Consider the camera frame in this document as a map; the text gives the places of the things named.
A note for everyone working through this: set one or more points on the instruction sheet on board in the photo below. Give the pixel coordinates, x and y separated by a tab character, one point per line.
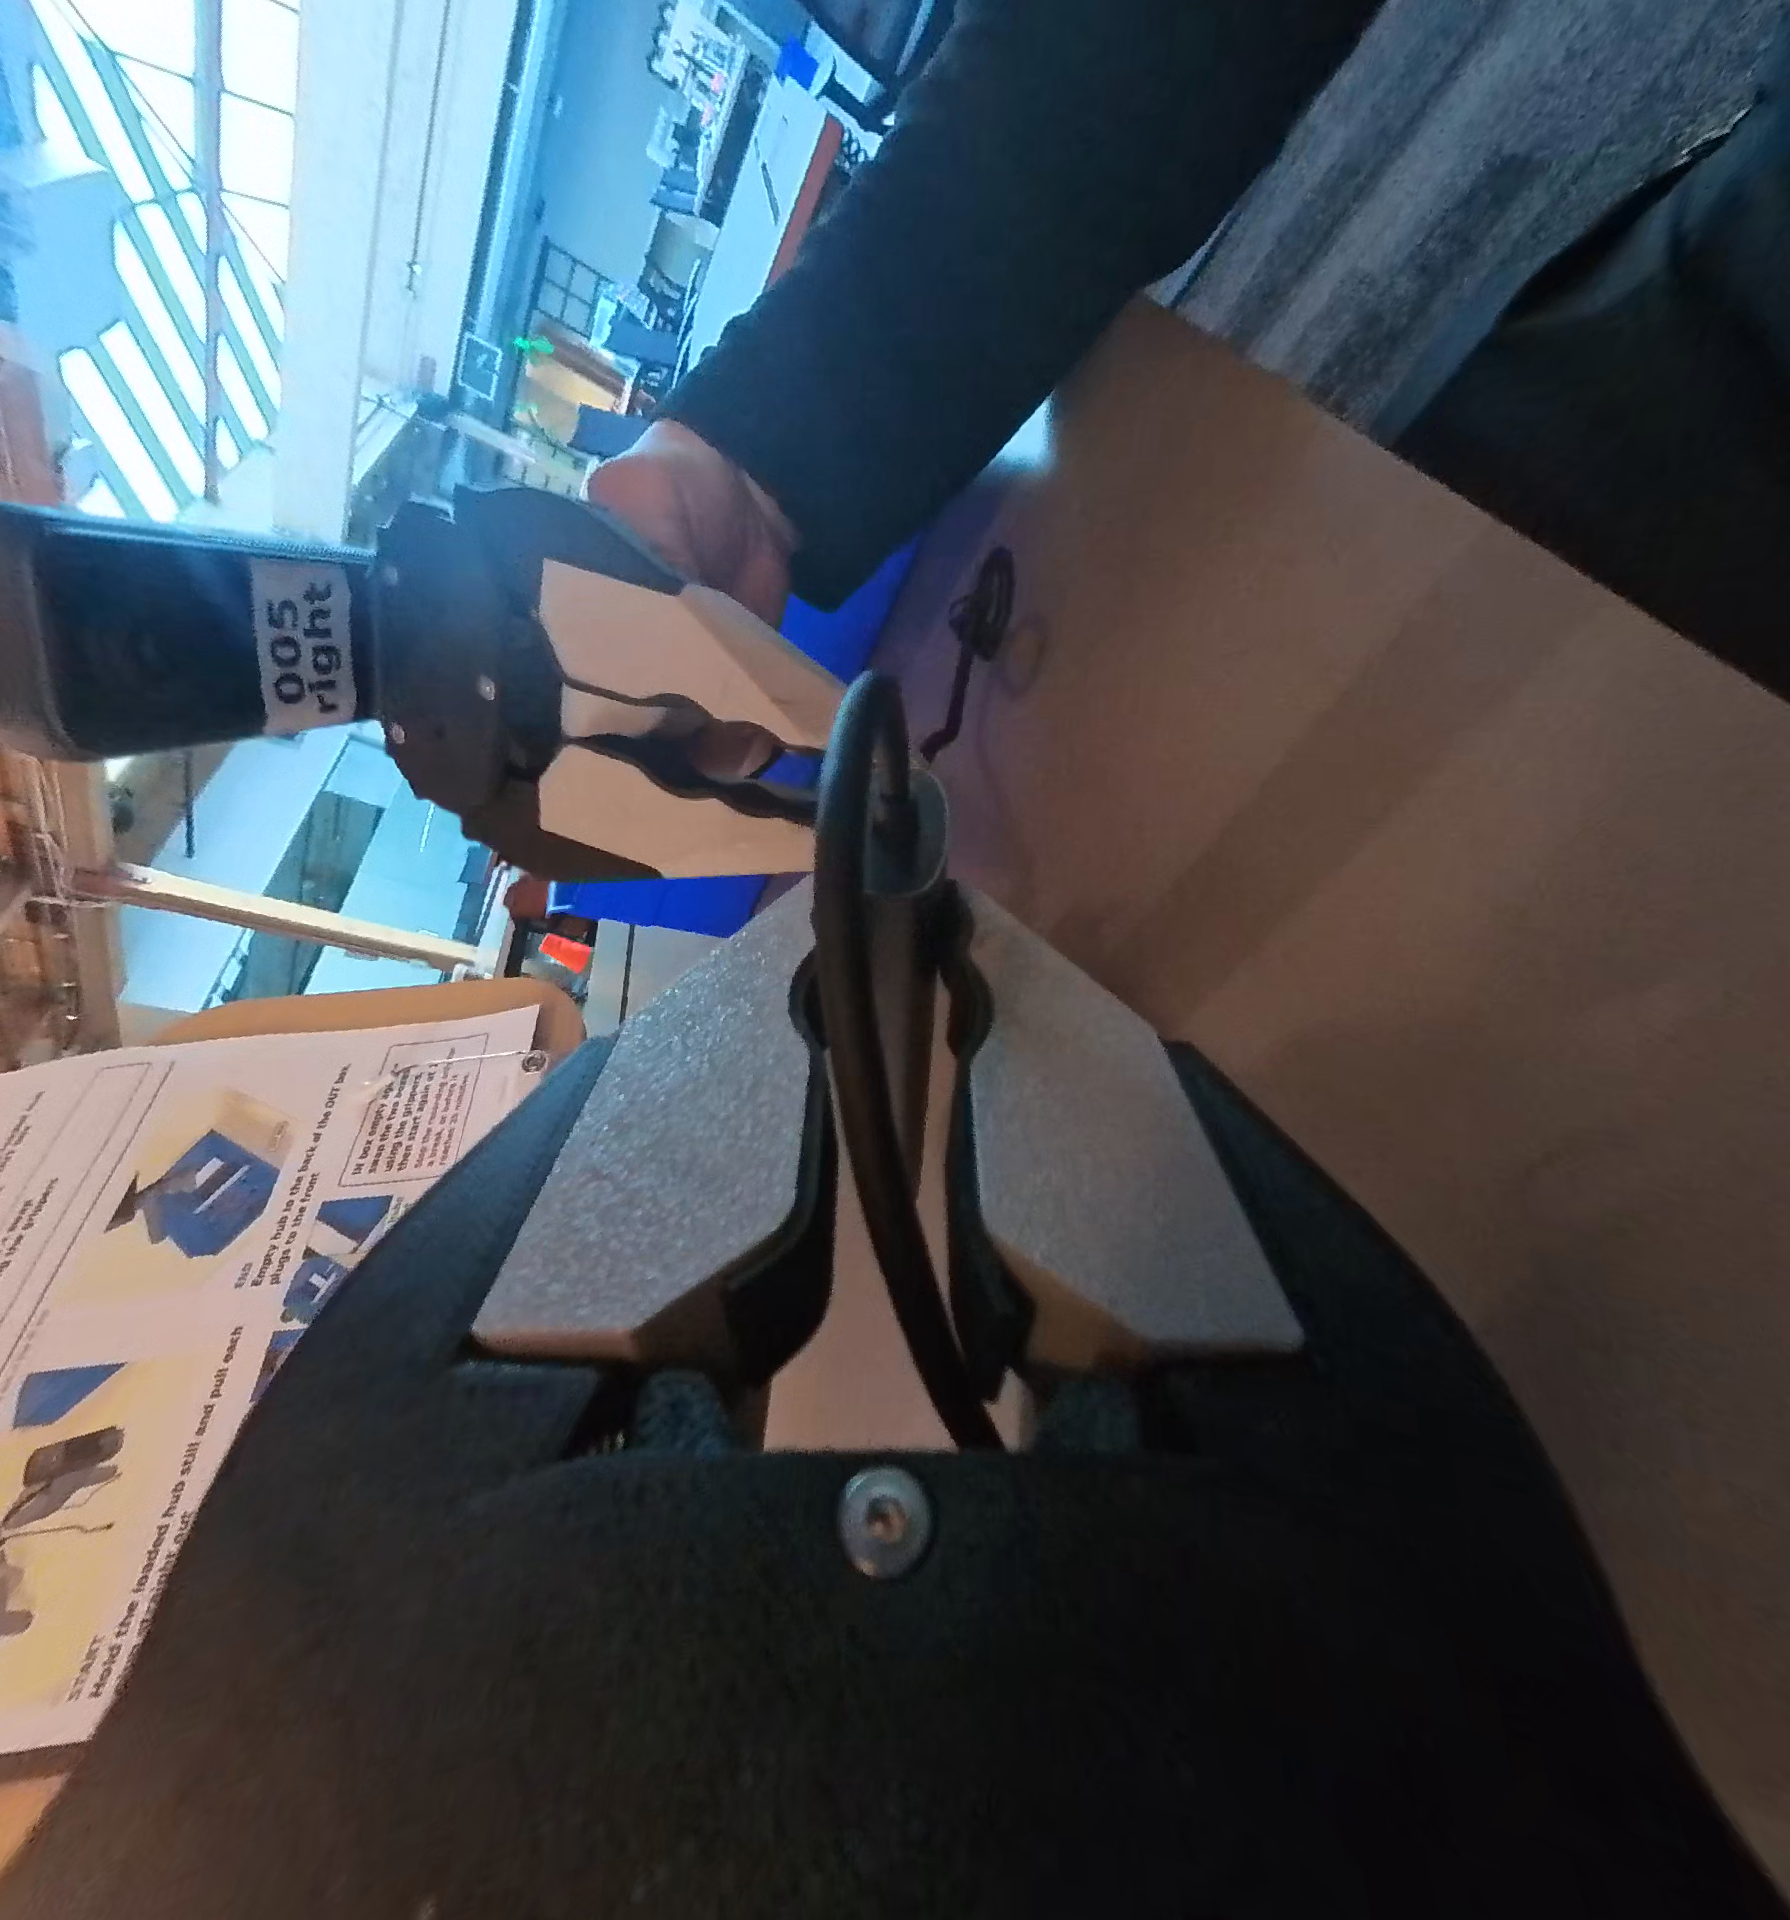
113	1276

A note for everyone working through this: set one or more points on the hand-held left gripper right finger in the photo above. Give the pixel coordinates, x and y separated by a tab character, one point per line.
1120	1186

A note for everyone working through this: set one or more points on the person's right forearm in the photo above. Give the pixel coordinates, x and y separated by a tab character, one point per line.
985	270

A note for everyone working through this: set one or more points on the blue plastic bin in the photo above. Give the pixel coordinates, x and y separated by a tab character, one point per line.
655	900

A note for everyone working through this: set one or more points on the person's right hand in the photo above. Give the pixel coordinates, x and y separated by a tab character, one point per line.
702	518

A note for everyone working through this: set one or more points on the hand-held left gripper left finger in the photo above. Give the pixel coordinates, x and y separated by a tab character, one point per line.
655	1172

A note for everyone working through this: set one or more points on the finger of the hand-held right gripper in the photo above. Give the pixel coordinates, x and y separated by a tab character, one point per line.
684	645
639	816

